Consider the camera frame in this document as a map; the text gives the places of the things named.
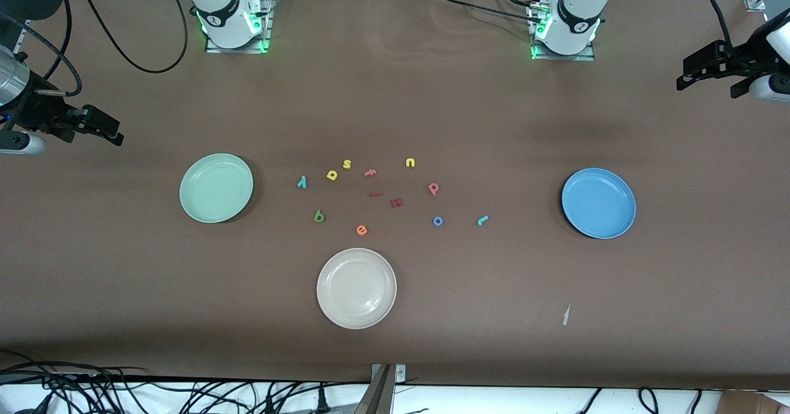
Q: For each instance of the brown cardboard box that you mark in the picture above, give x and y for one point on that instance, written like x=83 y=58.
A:
x=753 y=405

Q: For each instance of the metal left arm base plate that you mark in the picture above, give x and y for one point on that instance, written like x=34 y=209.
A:
x=561 y=57

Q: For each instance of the yellow foam letter a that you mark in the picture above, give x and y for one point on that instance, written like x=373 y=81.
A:
x=332 y=179

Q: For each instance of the metal table edge bracket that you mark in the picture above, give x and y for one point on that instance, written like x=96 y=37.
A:
x=382 y=395

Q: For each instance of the pink foam letter p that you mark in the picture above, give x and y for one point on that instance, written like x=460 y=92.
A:
x=435 y=193

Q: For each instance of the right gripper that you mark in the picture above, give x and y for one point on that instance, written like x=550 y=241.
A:
x=38 y=112

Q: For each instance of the cream white plate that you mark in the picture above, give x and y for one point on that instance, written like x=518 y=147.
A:
x=357 y=288

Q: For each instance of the light green plate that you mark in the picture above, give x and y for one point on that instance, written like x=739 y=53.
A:
x=216 y=189

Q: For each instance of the brown table cover sheet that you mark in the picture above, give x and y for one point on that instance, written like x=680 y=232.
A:
x=432 y=93

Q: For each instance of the white tape scrap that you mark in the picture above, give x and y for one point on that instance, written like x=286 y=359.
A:
x=566 y=316

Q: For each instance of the green foam letter b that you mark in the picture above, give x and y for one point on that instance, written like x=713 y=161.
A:
x=316 y=213

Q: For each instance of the dark red foam letter k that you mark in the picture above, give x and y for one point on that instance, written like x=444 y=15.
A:
x=397 y=203

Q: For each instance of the black power plug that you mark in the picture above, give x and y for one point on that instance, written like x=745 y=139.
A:
x=321 y=398

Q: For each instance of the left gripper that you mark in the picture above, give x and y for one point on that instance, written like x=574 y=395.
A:
x=745 y=62

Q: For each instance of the blue plate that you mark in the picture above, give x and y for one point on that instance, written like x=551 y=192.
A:
x=598 y=203

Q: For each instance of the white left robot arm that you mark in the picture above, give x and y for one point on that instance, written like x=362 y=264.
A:
x=577 y=19

